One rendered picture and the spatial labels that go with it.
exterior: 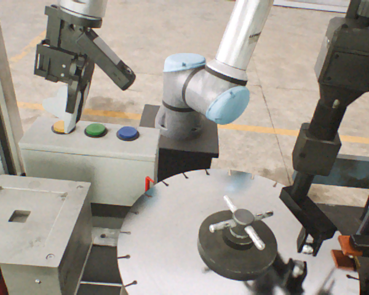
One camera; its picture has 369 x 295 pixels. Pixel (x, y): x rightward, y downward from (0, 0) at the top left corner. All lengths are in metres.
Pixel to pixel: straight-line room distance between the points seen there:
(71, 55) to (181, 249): 0.36
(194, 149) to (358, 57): 0.70
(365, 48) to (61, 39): 0.47
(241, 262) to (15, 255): 0.32
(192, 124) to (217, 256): 0.63
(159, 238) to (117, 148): 0.30
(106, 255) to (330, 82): 0.53
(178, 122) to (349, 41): 0.72
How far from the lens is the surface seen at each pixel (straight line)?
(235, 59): 0.90
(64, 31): 0.66
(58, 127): 0.82
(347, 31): 0.38
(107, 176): 0.79
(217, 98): 0.89
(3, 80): 0.79
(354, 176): 0.71
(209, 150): 1.03
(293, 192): 0.49
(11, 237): 0.61
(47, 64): 0.65
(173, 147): 1.02
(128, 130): 0.79
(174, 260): 0.49
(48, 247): 0.58
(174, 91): 1.00
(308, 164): 0.45
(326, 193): 2.26
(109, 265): 0.73
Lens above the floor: 1.34
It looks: 36 degrees down
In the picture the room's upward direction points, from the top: 7 degrees clockwise
